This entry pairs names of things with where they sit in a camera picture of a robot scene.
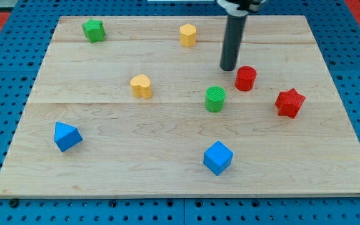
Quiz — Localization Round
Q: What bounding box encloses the green cylinder block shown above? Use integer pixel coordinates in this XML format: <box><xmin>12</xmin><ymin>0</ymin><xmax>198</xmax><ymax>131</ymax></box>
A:
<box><xmin>205</xmin><ymin>86</ymin><xmax>226</xmax><ymax>113</ymax></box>

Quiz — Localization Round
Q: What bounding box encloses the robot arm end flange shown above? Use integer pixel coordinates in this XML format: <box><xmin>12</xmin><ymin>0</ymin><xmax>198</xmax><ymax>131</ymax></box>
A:
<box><xmin>216</xmin><ymin>0</ymin><xmax>268</xmax><ymax>17</ymax></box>

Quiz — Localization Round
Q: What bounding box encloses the red star block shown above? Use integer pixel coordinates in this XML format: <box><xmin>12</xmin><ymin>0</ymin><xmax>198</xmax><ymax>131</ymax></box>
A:
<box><xmin>275</xmin><ymin>88</ymin><xmax>306</xmax><ymax>119</ymax></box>

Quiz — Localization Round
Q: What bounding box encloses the green star block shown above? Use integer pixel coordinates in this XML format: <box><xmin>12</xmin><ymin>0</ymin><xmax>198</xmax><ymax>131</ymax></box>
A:
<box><xmin>82</xmin><ymin>19</ymin><xmax>105</xmax><ymax>43</ymax></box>

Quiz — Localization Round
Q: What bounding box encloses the yellow heart block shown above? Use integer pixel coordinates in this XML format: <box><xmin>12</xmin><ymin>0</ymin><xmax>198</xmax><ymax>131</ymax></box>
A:
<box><xmin>130</xmin><ymin>74</ymin><xmax>153</xmax><ymax>99</ymax></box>

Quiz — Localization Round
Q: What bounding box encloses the wooden board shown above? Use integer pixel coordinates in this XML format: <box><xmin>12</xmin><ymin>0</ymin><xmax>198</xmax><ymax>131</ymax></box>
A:
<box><xmin>0</xmin><ymin>16</ymin><xmax>360</xmax><ymax>199</ymax></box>

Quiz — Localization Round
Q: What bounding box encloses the blue cube block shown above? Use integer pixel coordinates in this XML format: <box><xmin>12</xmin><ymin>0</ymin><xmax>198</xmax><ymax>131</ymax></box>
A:
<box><xmin>203</xmin><ymin>141</ymin><xmax>234</xmax><ymax>176</ymax></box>

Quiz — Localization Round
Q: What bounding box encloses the red cylinder block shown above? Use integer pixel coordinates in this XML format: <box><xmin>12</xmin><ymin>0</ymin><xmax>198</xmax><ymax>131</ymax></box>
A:
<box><xmin>234</xmin><ymin>66</ymin><xmax>258</xmax><ymax>91</ymax></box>

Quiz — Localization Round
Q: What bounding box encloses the yellow hexagon block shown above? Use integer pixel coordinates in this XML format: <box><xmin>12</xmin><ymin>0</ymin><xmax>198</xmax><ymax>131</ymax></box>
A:
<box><xmin>179</xmin><ymin>24</ymin><xmax>197</xmax><ymax>47</ymax></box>

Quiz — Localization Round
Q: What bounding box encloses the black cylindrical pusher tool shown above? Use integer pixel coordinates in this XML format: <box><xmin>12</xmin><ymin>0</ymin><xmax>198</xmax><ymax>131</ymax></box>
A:
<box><xmin>220</xmin><ymin>14</ymin><xmax>247</xmax><ymax>71</ymax></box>

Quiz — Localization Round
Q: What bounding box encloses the blue triangle block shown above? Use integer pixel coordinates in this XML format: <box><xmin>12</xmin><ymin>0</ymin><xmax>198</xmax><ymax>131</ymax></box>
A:
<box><xmin>54</xmin><ymin>122</ymin><xmax>83</xmax><ymax>152</ymax></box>

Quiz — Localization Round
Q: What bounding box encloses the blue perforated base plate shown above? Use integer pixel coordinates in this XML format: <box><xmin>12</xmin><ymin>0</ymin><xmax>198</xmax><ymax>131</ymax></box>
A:
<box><xmin>0</xmin><ymin>0</ymin><xmax>360</xmax><ymax>224</ymax></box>

